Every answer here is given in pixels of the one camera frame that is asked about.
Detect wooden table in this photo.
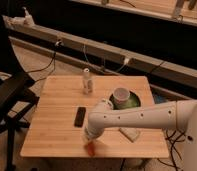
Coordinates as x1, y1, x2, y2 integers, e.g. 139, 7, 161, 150
21, 75, 169, 158

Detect black remote control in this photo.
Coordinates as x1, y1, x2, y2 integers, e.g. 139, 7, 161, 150
74, 107, 86, 127

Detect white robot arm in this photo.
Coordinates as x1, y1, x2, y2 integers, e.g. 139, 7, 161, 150
85, 99, 197, 171

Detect black floor cables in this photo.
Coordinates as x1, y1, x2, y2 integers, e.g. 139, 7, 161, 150
157, 129, 190, 171

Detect white sponge block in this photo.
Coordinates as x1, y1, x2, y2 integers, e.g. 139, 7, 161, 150
119, 128, 140, 143

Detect green plate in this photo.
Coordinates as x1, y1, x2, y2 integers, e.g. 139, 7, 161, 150
109, 92, 141, 110

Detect white cup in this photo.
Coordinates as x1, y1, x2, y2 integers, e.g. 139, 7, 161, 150
113, 87, 130, 104

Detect orange red pepper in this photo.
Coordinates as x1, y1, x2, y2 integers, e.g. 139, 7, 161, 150
85, 142, 95, 156

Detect white spray bottle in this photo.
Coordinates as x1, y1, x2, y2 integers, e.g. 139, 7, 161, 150
23, 7, 35, 26

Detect blue object on floor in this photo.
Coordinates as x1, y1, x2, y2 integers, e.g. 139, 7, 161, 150
153, 94, 166, 104

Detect black chair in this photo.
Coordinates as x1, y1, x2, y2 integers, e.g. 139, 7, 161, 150
0, 63, 40, 171

